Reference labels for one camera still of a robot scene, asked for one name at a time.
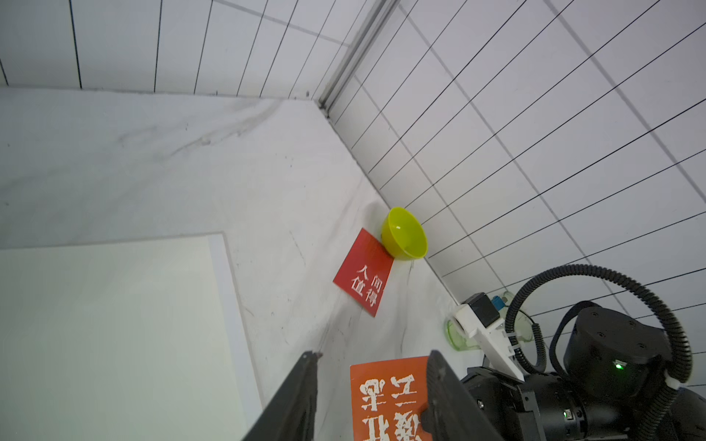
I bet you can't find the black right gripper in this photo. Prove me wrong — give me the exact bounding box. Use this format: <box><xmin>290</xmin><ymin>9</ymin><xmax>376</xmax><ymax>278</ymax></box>
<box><xmin>461</xmin><ymin>367</ymin><xmax>543</xmax><ymax>441</ymax></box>

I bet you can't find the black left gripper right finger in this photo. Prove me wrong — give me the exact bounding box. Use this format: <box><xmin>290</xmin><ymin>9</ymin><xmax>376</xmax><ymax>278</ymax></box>
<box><xmin>421</xmin><ymin>350</ymin><xmax>503</xmax><ymax>441</ymax></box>

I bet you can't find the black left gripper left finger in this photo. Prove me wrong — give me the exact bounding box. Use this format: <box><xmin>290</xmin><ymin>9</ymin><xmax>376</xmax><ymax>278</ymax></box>
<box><xmin>244</xmin><ymin>351</ymin><xmax>322</xmax><ymax>441</ymax></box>

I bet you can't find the orange photo card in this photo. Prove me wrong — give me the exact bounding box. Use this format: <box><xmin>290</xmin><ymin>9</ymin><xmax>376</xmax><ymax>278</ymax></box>
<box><xmin>349</xmin><ymin>356</ymin><xmax>432</xmax><ymax>441</ymax></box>

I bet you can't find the white photo album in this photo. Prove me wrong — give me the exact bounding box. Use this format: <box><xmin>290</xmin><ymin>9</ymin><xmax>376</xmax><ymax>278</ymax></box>
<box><xmin>1</xmin><ymin>234</ymin><xmax>263</xmax><ymax>440</ymax></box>

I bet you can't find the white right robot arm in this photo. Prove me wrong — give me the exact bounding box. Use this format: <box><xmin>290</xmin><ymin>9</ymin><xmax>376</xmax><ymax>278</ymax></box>
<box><xmin>461</xmin><ymin>264</ymin><xmax>705</xmax><ymax>440</ymax></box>

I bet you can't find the red photo card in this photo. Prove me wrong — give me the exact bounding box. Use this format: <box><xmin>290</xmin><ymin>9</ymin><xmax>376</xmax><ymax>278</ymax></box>
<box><xmin>333</xmin><ymin>229</ymin><xmax>393</xmax><ymax>317</ymax></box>

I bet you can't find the clear green glass cup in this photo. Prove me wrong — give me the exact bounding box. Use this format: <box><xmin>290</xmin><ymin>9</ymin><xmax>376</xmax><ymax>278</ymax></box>
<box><xmin>446</xmin><ymin>290</ymin><xmax>535</xmax><ymax>351</ymax></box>

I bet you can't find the lime green plastic bowl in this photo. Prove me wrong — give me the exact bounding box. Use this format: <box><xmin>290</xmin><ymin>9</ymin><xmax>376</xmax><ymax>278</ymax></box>
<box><xmin>381</xmin><ymin>207</ymin><xmax>428</xmax><ymax>261</ymax></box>

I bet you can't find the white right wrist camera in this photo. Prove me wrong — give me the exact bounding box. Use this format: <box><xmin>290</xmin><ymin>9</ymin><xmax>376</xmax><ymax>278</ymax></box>
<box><xmin>452</xmin><ymin>292</ymin><xmax>524</xmax><ymax>381</ymax></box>

